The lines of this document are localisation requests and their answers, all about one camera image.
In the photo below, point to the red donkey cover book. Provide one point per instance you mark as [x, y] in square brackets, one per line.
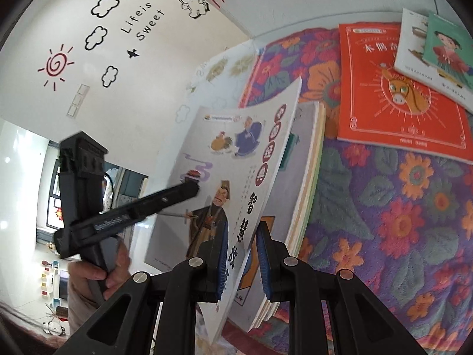
[369, 100]

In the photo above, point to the red sun wall sticker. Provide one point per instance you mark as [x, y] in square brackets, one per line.
[57, 64]

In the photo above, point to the white wall switch panel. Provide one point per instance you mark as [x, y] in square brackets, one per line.
[77, 100]

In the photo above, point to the bear wall sticker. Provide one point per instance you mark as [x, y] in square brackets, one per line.
[192, 3]

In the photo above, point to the floral blanket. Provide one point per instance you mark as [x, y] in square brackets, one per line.
[388, 229]

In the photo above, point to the white picture book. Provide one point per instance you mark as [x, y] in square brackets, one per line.
[410, 55]

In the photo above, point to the white cartoon figures book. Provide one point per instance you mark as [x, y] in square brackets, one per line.
[229, 148]

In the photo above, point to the black lettering wall sticker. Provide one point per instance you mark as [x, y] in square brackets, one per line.
[144, 20]

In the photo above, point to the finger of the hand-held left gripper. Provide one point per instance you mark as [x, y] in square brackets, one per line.
[166, 199]

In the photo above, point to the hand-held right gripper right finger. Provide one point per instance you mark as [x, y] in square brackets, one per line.
[264, 262]

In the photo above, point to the stack of thin books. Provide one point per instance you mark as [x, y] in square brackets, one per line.
[299, 177]

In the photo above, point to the person's left hand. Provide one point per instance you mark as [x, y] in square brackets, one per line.
[120, 266]

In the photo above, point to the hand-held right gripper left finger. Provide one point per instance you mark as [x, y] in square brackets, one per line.
[221, 270]

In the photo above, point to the black cloud wall sticker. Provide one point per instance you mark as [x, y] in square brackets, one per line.
[96, 37]
[107, 4]
[110, 76]

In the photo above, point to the green girl cover book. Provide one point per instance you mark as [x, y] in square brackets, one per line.
[451, 63]

